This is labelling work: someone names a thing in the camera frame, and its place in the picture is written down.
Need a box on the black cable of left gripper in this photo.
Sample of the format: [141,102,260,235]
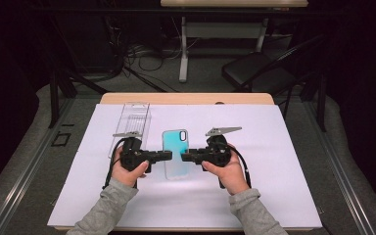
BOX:
[102,137,126,191]

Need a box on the clear plastic packaging box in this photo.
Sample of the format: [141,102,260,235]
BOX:
[108,101,152,161]

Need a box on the translucent phone case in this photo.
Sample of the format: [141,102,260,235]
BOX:
[162,129,190,181]

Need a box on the white-framed table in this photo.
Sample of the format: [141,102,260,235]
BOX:
[160,0,308,83]

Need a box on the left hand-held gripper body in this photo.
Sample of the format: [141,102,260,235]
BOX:
[112,130,158,173]

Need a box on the wooden table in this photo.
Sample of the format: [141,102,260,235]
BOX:
[53,92,323,233]

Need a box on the person's right hand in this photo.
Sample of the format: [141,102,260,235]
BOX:
[201,143,251,196]

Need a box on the black metal stand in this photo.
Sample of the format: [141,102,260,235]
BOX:
[47,63,110,129]
[302,37,328,133]

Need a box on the bundle of floor cables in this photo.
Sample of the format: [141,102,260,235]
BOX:
[104,14,184,84]

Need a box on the black horizontal bar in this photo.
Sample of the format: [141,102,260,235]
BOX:
[28,5,341,16]

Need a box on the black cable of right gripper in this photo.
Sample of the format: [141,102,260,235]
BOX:
[219,144,253,190]

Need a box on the aluminium floor rail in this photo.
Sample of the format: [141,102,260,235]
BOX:
[303,101,376,235]
[0,97,76,235]

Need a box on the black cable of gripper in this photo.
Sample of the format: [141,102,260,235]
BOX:
[102,137,126,191]
[219,144,253,190]

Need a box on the black folding chair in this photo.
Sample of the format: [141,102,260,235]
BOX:
[221,33,327,119]

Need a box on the white board sheet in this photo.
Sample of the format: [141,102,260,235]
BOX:
[47,103,323,229]

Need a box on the person's left hand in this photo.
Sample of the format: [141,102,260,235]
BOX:
[112,145,151,188]

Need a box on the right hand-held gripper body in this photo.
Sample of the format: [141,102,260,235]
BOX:
[194,126,243,169]

